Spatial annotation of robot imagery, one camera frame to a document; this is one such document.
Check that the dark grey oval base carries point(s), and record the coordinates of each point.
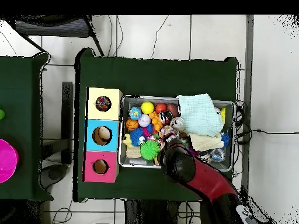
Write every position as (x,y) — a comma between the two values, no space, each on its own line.
(55,173)

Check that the dark green side tablecloth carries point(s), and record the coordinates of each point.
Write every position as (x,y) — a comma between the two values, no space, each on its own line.
(21,93)

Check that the yellow ball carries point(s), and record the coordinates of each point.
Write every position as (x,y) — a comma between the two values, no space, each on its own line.
(147,108)

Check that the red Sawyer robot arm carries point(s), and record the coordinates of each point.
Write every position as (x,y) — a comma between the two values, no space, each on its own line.
(205,179)

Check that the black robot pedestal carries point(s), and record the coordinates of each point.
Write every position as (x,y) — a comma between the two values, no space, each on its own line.
(151,212)

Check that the small green object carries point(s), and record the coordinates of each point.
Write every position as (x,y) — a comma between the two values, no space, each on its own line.
(1,114)

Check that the pink round disc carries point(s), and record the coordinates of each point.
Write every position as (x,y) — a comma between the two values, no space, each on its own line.
(7,161)

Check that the black upright panel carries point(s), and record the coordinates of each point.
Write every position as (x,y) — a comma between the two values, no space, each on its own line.
(67,105)

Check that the globe print ball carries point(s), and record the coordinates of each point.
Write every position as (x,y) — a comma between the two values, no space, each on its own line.
(135,113)

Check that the small basketball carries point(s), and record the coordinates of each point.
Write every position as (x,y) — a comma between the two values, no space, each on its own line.
(132,124)

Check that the black mesh chair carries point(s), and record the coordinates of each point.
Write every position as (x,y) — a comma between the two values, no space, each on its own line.
(53,28)

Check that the wooden box with three holes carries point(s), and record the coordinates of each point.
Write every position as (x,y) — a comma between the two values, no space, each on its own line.
(109,158)

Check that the cream waffle cloth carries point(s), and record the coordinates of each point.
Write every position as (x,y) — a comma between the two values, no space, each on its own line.
(205,141)

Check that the mint green waffle cloth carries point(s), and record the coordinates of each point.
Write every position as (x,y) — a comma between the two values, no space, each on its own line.
(201,114)

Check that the crushed black drink can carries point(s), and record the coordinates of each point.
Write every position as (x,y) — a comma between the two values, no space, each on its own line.
(165,117)

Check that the orange ball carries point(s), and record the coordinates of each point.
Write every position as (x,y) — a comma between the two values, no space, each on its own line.
(160,107)

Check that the white baseball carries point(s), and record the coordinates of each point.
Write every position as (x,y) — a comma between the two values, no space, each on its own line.
(144,120)

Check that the green spiky ball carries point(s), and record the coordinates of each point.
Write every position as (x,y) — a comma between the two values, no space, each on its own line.
(149,150)

